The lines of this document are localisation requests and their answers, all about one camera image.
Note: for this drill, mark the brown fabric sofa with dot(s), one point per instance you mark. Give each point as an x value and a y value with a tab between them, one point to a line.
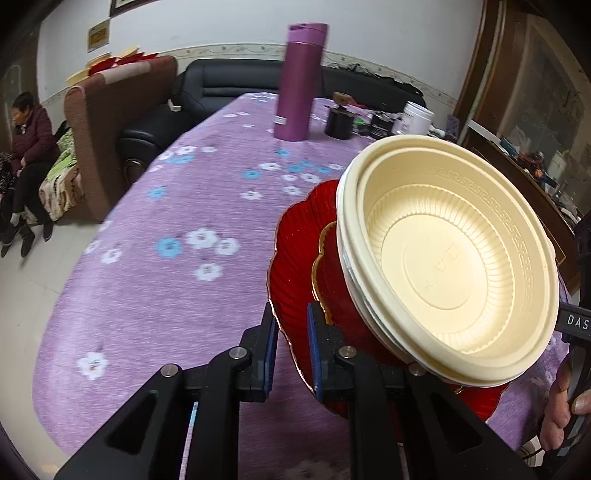
115	138

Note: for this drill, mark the black jar with wooden stopper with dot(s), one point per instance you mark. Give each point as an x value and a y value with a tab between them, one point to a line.
339	124

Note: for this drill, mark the dark perforated basket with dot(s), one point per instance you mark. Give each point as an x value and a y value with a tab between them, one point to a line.
453	128

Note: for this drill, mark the purple thermos bottle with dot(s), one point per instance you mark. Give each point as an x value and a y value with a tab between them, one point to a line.
300	83

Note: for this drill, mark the wooden glass cabinet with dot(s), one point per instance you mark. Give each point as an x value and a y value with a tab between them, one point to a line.
531	92

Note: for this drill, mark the white power strip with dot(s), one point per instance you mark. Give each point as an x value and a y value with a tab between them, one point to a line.
174	106

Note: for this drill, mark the large red glass plate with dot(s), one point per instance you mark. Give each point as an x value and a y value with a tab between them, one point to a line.
295	258

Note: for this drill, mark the white plastic jug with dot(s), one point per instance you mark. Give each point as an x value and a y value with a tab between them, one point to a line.
557	166

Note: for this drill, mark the printed blanket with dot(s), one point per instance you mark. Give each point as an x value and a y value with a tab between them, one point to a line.
60	175

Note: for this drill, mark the gold wall plaque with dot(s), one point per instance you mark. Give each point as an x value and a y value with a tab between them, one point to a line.
98	36

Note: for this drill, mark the black power adapter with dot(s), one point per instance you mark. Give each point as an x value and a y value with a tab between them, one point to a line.
383	127

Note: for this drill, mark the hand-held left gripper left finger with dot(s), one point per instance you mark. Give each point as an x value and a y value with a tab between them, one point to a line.
270	355

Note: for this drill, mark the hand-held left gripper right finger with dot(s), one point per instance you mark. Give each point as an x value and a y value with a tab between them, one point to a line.
315	350

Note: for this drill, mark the white plastic jar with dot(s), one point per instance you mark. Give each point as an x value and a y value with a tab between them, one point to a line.
415	117

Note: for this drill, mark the brown wooden door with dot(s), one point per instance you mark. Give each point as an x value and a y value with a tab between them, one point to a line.
11	83

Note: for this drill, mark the black leather sofa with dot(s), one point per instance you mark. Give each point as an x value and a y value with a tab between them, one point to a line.
221	83

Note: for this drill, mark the green packet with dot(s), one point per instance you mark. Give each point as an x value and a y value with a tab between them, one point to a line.
362	124

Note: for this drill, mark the person's right hand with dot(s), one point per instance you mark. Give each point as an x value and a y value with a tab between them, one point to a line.
556	415

